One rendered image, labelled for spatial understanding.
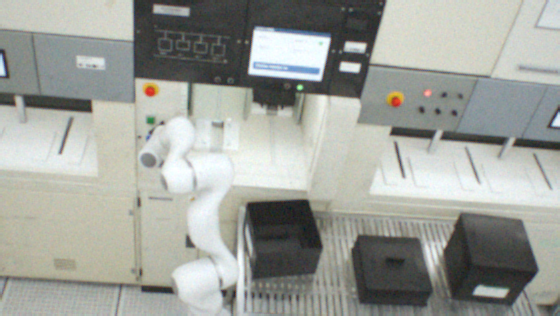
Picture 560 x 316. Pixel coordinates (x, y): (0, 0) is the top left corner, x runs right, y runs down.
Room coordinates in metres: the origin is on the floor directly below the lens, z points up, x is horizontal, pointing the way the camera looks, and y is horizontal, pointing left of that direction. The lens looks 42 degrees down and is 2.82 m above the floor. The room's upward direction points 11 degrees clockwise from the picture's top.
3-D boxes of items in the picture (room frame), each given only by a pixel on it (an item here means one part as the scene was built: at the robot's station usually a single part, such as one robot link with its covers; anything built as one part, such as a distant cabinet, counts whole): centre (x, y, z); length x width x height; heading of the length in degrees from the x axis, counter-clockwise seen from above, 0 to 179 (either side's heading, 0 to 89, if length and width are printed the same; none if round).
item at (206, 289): (1.22, 0.19, 1.07); 0.19 x 0.12 x 0.24; 126
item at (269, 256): (1.70, -0.06, 0.85); 0.28 x 0.28 x 0.17; 19
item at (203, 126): (2.22, 0.32, 0.89); 0.22 x 0.21 x 0.04; 10
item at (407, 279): (1.68, -0.55, 0.83); 0.29 x 0.29 x 0.13; 10
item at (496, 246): (1.77, -0.95, 0.89); 0.29 x 0.29 x 0.25; 6
